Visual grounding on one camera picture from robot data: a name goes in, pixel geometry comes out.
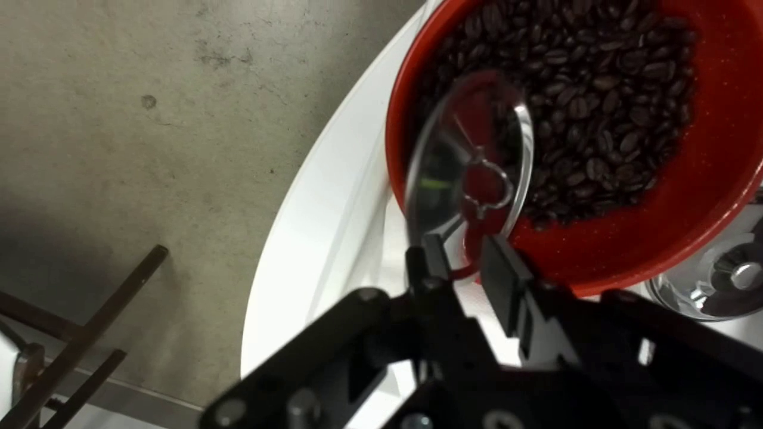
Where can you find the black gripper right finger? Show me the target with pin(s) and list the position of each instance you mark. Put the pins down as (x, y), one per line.
(525, 318)

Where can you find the white tray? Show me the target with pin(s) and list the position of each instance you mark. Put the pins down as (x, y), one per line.
(358, 246)

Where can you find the dark metal frame legs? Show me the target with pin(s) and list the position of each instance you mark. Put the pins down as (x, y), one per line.
(120, 293)

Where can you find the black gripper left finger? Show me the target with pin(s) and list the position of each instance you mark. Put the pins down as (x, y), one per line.
(433, 274)

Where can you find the red bowl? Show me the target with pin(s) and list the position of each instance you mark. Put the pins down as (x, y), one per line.
(700, 197)

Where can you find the coffee beans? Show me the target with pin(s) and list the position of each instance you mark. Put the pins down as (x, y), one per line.
(605, 95)

